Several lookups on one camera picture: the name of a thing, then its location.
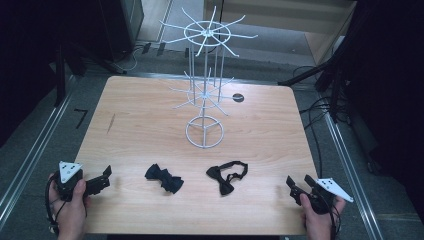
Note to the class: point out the round black table grommet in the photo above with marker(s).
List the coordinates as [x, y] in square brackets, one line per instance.
[238, 97]

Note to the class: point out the dark navy bow tie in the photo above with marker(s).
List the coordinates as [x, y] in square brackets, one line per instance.
[165, 178]

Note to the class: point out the person's left hand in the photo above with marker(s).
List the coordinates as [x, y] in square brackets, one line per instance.
[71, 213]

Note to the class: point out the person's right hand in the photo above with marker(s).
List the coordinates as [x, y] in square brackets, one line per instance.
[318, 221]

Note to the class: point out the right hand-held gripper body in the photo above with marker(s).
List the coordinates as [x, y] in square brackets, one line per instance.
[325, 196]

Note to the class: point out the light wooden furniture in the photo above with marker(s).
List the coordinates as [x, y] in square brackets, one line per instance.
[286, 20]

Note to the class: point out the dark cabinet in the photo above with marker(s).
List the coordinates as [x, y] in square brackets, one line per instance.
[116, 26]

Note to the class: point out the black metal stand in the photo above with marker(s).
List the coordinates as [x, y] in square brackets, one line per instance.
[320, 75]
[63, 71]

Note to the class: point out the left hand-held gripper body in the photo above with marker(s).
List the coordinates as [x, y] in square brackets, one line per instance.
[68, 181]

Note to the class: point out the metal floor rail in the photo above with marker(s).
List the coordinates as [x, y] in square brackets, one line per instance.
[351, 173]
[31, 150]

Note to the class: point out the black plug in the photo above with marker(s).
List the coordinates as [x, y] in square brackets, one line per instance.
[146, 48]
[161, 49]

